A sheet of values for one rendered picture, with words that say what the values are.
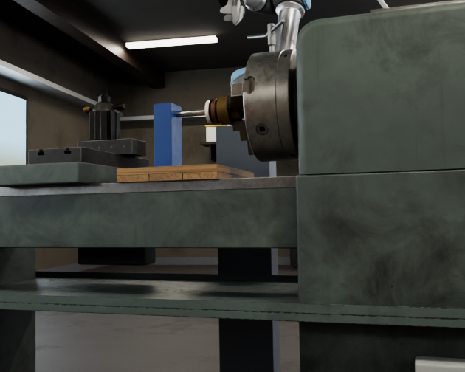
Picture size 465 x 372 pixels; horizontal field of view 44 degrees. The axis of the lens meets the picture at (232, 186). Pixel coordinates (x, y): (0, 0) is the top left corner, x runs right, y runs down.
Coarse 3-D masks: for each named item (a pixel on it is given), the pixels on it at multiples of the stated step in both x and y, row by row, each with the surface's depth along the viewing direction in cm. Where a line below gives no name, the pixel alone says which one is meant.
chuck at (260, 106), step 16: (256, 64) 157; (272, 64) 156; (256, 80) 155; (272, 80) 153; (256, 96) 154; (272, 96) 152; (256, 112) 154; (272, 112) 153; (272, 128) 154; (256, 144) 159; (272, 144) 158; (272, 160) 167; (288, 160) 167
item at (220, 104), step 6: (210, 102) 171; (216, 102) 171; (222, 102) 169; (210, 108) 171; (216, 108) 170; (222, 108) 169; (210, 114) 171; (216, 114) 170; (222, 114) 169; (228, 114) 168; (234, 114) 169; (240, 114) 174; (210, 120) 172; (216, 120) 172; (222, 120) 170; (228, 120) 169
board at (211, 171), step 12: (120, 168) 163; (132, 168) 162; (144, 168) 161; (156, 168) 159; (168, 168) 158; (180, 168) 157; (192, 168) 156; (204, 168) 155; (216, 168) 154; (228, 168) 163; (120, 180) 163; (132, 180) 162; (144, 180) 160; (156, 180) 159; (168, 180) 158; (180, 180) 158
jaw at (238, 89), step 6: (252, 78) 156; (234, 84) 159; (240, 84) 158; (246, 84) 156; (252, 84) 155; (234, 90) 158; (240, 90) 158; (246, 90) 156; (252, 90) 155; (228, 96) 167; (234, 96) 158; (240, 96) 158; (228, 102) 166; (234, 102) 162; (240, 102) 162; (228, 108) 167; (234, 108) 166; (240, 108) 166
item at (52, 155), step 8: (32, 152) 170; (40, 152) 170; (48, 152) 168; (56, 152) 167; (64, 152) 167; (72, 152) 166; (80, 152) 165; (88, 152) 168; (96, 152) 172; (104, 152) 177; (32, 160) 170; (40, 160) 169; (48, 160) 168; (56, 160) 167; (64, 160) 166; (72, 160) 166; (80, 160) 165; (88, 160) 168; (96, 160) 172; (104, 160) 177; (112, 160) 181; (120, 160) 186; (128, 160) 191; (136, 160) 196; (144, 160) 202
